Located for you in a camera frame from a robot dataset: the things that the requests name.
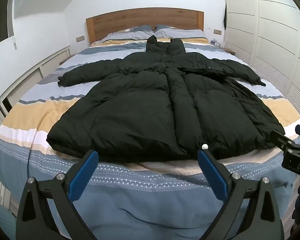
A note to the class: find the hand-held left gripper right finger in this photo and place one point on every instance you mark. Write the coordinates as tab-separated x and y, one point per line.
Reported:
212	175

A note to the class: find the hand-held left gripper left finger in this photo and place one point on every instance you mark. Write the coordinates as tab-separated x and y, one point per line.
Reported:
83	177

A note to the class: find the black puffer coat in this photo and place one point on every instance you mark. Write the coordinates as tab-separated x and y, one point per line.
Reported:
140	105

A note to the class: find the bed with striped duvet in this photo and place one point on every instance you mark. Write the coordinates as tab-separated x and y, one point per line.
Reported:
150	205

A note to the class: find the wooden nightstand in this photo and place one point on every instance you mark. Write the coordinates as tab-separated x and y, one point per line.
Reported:
230	51

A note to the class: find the white wardrobe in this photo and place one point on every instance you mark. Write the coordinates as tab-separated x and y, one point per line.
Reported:
270	30

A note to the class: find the low white slatted cabinet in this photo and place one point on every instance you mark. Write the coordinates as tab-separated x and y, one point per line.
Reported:
20	85

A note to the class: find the small items on nightstand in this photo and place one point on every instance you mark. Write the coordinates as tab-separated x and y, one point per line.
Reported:
215	42

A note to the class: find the light blue pillow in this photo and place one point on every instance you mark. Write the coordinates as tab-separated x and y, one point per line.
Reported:
130	33
180	32

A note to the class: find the wooden headboard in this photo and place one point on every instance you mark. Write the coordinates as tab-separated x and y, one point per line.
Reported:
140	21

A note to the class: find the beige wall switch panel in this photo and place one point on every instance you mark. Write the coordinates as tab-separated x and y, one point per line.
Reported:
217	31
80	39

